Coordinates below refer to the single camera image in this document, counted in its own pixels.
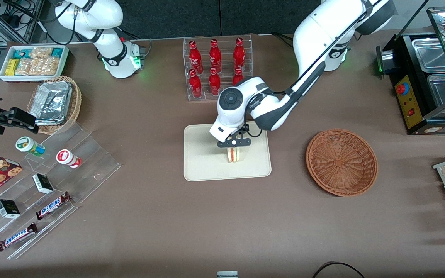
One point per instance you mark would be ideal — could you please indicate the triangle sandwich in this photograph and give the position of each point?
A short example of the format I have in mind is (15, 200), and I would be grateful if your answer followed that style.
(233, 155)

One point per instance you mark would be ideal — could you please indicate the black food warmer cabinet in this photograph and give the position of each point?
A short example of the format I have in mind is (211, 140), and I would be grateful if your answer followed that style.
(410, 102)

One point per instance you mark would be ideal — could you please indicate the yellow snack pack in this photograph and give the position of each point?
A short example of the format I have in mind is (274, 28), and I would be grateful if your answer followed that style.
(12, 67)

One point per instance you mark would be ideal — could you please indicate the white rectangular snack bin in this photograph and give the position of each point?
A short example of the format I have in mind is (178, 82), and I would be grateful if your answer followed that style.
(2, 75)

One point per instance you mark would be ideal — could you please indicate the red cap yogurt bottle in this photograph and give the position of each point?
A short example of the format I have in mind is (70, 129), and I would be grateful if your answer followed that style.
(66, 157)

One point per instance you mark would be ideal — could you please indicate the red cola bottle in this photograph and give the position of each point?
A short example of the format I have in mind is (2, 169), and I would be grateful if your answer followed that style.
(194, 58)
(195, 85)
(238, 76)
(239, 54)
(214, 82)
(215, 56)

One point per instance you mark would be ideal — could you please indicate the large round wicker basket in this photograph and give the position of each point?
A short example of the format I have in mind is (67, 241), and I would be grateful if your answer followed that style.
(340, 162)

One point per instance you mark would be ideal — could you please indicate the green cap yogurt bottle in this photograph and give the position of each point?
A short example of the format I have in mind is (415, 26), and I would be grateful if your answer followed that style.
(27, 144)

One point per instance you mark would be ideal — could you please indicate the teal snack pack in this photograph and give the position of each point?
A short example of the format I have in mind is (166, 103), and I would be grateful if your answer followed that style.
(21, 53)
(57, 52)

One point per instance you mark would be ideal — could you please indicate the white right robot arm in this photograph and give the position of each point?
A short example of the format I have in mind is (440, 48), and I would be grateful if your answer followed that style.
(119, 58)

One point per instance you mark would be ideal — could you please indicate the clear acrylic stepped display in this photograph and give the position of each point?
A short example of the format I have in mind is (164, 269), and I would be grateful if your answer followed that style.
(91, 166)

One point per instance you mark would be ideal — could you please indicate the snickers chocolate bar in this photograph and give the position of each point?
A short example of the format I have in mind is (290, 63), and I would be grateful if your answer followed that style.
(16, 237)
(52, 205)

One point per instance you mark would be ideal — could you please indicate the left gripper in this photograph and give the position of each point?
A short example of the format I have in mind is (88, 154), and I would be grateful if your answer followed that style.
(240, 133)

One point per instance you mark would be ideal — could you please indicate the grey metal bracket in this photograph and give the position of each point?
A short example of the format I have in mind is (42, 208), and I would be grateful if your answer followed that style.
(227, 274)

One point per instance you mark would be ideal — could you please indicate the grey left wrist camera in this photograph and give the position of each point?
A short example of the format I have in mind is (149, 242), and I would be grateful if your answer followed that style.
(242, 143)

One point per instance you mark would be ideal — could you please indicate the small oval wicker basket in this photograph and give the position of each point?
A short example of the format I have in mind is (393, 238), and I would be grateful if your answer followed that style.
(76, 100)

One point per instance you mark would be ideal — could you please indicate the aluminium frame shelf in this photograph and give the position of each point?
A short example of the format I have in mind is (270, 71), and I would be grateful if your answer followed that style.
(17, 19)

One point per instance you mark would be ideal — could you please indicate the beige plastic tray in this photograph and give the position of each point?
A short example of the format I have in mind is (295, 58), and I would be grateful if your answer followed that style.
(203, 162)

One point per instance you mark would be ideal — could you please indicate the clear acrylic bottle rack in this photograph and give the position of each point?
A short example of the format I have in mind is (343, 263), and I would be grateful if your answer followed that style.
(207, 96)

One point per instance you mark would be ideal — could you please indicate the silver foil container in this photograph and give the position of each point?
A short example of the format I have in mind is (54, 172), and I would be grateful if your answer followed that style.
(50, 101)

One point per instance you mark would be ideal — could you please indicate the clear bag of biscuits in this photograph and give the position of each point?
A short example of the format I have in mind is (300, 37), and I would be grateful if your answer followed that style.
(41, 53)
(45, 66)
(22, 67)

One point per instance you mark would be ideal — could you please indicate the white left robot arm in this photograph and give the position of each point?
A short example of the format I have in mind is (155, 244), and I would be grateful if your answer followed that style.
(323, 31)

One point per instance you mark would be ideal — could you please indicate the small black box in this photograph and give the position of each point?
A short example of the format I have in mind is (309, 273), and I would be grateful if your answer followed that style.
(8, 208)
(43, 183)

